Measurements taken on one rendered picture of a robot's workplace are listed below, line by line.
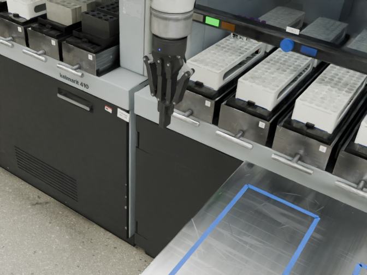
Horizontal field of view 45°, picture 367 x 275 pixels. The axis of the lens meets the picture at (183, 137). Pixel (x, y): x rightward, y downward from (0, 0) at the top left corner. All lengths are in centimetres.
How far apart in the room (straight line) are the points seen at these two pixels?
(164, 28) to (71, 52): 53
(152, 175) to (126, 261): 47
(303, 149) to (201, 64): 34
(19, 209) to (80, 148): 53
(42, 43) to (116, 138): 38
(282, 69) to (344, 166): 31
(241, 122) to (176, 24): 32
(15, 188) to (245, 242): 150
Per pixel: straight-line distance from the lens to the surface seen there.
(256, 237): 77
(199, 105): 116
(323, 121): 107
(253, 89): 111
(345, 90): 117
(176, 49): 96
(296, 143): 108
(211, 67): 118
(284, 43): 105
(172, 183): 137
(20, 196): 208
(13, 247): 187
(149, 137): 133
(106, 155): 150
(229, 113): 112
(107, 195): 162
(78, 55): 139
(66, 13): 149
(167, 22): 93
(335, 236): 82
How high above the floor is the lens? 137
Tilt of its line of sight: 35 degrees down
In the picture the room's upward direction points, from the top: 5 degrees clockwise
